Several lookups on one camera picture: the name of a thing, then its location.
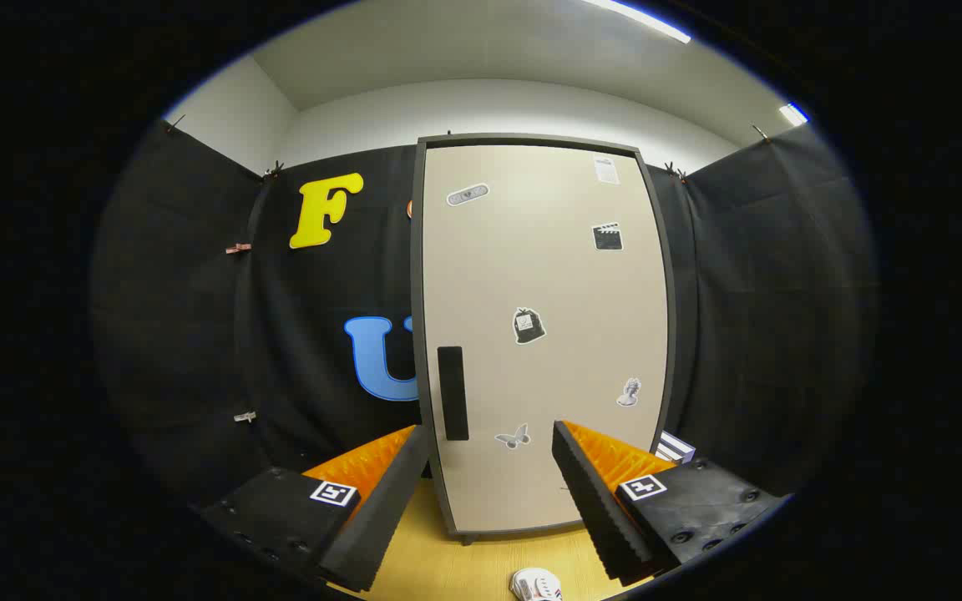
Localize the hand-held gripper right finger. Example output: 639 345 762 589
551 420 787 587

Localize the black door handle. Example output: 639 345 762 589
437 346 470 442

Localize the long ceiling light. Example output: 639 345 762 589
585 0 692 44

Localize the grey shoe cabinet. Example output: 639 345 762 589
410 134 678 548

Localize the black backdrop cloth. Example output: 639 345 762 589
89 117 878 510

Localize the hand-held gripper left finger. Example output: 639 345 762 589
197 424 432 595

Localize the white canvas shoe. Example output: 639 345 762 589
510 568 564 601

